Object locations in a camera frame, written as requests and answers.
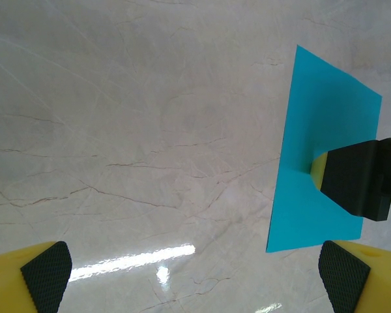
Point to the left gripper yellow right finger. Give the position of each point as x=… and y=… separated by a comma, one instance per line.
x=378, y=280

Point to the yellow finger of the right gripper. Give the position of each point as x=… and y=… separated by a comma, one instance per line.
x=321, y=163
x=317, y=179

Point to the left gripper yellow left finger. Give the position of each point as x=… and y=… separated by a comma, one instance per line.
x=6, y=283

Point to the blue square paper sheet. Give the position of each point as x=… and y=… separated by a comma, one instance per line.
x=312, y=114

